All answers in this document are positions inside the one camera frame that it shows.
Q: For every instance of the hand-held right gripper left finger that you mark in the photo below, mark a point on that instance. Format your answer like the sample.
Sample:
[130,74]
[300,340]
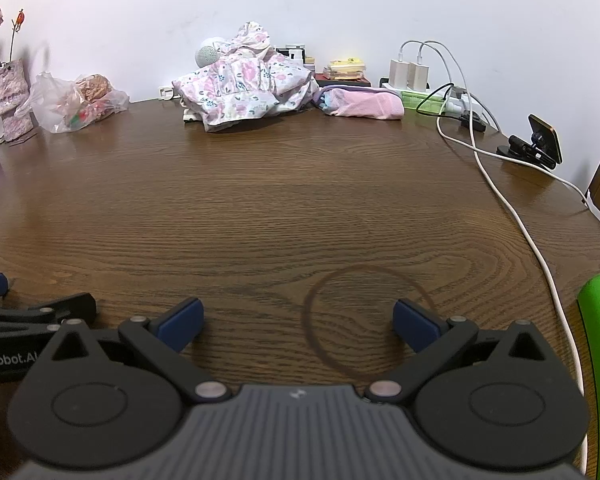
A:
[185,320]

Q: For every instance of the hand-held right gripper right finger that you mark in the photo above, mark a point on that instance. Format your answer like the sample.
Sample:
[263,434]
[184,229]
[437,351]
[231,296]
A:
[415,325]

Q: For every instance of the pink floral garment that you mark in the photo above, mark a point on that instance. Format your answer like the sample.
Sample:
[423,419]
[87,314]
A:
[240,80]

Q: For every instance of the knit-covered vase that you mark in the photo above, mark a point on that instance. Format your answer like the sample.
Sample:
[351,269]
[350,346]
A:
[10,95]

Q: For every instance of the clear plastic bag with food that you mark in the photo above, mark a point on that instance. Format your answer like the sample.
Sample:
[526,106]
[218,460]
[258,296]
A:
[75,105]

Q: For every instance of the black clamp phone holder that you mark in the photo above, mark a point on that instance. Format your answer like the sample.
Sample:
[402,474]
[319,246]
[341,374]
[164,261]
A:
[520,146]

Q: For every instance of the green plastic case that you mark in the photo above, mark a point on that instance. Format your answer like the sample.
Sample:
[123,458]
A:
[422,100]

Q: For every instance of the pink fabric pouch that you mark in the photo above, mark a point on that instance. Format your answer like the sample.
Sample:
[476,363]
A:
[365,102]

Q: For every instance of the small white plug block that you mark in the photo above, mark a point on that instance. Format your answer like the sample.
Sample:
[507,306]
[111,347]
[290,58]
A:
[166,92]

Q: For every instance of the white charger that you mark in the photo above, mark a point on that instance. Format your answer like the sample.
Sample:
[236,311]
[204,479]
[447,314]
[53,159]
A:
[419,77]
[399,75]

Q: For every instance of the stack of small yellow boxes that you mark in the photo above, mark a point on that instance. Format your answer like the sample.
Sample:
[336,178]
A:
[347,67]

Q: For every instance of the black and white box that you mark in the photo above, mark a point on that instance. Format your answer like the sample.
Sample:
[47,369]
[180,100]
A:
[292,52]

